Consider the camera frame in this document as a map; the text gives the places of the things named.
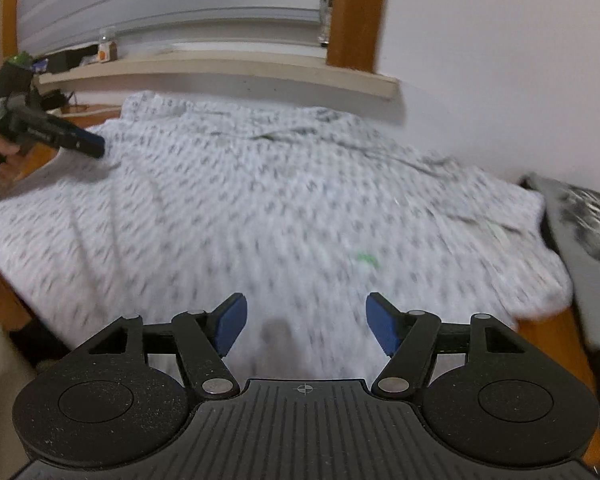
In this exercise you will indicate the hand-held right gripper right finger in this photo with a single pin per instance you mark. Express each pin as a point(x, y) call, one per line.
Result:
point(380, 322)

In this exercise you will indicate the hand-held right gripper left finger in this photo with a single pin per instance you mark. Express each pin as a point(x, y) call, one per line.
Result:
point(232, 322)

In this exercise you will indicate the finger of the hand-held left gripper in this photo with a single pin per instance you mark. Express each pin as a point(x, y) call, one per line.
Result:
point(80, 140)

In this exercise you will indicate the white patterned shirt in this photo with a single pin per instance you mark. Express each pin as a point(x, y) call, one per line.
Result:
point(255, 210)

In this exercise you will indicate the person's left hand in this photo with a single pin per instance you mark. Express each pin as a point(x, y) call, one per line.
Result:
point(10, 165)

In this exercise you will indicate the clear jar with white lid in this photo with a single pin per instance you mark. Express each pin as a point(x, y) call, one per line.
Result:
point(107, 47)

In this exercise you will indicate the wooden desk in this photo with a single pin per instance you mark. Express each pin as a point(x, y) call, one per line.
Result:
point(0, 285)

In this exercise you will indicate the beige window sill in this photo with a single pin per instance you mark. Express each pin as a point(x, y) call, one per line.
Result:
point(230, 67)

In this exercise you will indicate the grey window blind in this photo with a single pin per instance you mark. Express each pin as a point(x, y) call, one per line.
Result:
point(180, 0)

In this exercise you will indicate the grey printed sweatshirt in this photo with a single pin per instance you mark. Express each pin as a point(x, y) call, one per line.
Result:
point(590, 270)

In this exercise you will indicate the person's beige jacket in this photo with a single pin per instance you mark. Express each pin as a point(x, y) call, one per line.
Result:
point(0, 385)

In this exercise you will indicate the wooden window frame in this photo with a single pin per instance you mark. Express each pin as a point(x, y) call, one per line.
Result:
point(355, 10)

